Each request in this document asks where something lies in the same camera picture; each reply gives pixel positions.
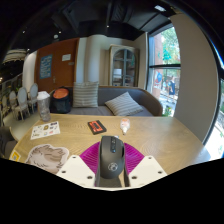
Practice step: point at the group of white chairs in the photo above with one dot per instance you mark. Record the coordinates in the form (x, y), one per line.
(22, 100)

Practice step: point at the black bag with orange top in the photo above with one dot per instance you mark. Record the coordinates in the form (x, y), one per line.
(60, 101)

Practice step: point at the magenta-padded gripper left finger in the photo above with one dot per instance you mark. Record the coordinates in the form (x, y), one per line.
(76, 168)

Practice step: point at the black computer mouse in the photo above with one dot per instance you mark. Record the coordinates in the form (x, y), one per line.
(111, 160)

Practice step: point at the upright striped cushion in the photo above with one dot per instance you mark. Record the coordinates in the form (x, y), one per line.
(85, 94)

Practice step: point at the grey curved sofa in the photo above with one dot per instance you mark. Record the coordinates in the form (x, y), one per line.
(106, 95)

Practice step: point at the cat-shaped mouse pad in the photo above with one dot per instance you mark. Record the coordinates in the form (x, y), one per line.
(46, 157)

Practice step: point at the brown wooden door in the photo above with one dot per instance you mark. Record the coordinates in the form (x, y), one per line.
(61, 71)

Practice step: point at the blue poster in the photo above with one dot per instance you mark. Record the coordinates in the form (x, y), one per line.
(46, 66)

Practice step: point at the clear shaker bottle white lid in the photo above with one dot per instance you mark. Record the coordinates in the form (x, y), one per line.
(43, 106)

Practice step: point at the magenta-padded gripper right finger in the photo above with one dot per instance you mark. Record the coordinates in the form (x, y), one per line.
(146, 168)

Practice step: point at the grey tufted armchair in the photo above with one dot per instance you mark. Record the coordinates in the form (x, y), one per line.
(6, 141)

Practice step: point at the black and red box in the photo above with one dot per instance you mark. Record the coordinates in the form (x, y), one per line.
(97, 127)

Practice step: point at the white door sign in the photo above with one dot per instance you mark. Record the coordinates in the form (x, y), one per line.
(66, 57)

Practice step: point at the white sticker sheet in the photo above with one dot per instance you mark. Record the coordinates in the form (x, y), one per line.
(45, 130)

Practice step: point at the small white pink tube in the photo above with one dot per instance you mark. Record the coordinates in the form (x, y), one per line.
(125, 124)

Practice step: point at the flat striped cushion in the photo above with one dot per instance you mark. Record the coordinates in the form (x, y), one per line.
(123, 105)

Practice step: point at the arched glass-door cabinet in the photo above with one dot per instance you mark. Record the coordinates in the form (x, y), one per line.
(124, 66)

